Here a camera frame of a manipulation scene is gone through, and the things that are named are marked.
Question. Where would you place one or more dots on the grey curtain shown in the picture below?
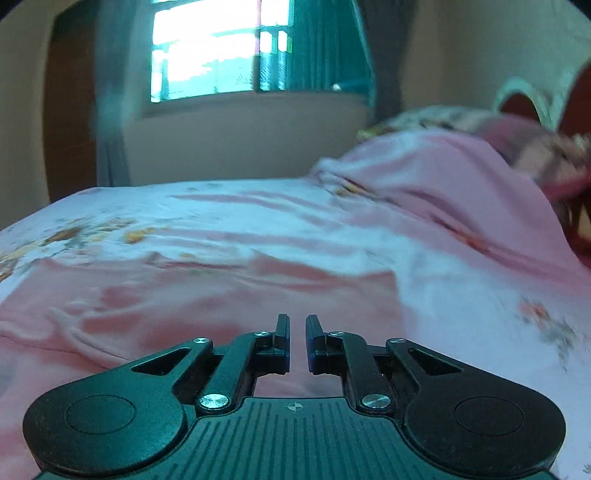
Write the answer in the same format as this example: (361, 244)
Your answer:
(117, 115)
(388, 60)

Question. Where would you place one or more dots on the window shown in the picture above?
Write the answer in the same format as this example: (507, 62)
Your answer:
(203, 50)

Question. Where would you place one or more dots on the floral bed sheet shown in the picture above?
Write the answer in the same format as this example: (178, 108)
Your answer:
(277, 221)

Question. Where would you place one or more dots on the pink garment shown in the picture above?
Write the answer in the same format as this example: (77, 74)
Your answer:
(194, 304)

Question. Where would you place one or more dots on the teal curtain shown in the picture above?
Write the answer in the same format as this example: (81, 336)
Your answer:
(318, 41)

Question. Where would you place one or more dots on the brown wooden door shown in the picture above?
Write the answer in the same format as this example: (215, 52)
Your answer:
(69, 115)

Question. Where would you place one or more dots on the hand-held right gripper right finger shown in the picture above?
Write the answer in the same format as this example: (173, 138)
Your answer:
(310, 353)

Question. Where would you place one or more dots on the red wooden headboard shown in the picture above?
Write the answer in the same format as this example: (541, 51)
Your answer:
(579, 101)

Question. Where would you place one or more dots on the patterned pink blanket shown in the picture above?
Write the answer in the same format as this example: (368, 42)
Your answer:
(545, 152)

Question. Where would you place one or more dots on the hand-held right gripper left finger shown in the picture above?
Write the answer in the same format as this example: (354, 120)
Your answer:
(286, 353)

